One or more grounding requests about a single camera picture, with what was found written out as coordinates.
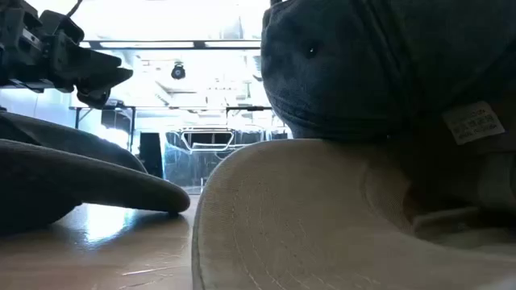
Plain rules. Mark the black box under desk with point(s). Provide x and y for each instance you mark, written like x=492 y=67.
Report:
x=151 y=155

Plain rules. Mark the beige baseball cap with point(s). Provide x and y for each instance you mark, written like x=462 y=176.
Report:
x=306 y=217

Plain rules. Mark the black ceiling spotlight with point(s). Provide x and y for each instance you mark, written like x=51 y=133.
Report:
x=177 y=71

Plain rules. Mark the black-framed background desk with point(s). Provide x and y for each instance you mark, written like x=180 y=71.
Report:
x=133 y=108

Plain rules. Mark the clear plastic bin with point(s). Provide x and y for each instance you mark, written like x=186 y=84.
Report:
x=201 y=161

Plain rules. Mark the khaki olive baseball cap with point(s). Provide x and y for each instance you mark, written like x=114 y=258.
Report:
x=60 y=177

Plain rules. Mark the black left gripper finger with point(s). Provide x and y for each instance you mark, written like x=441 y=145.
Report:
x=86 y=56
x=101 y=86

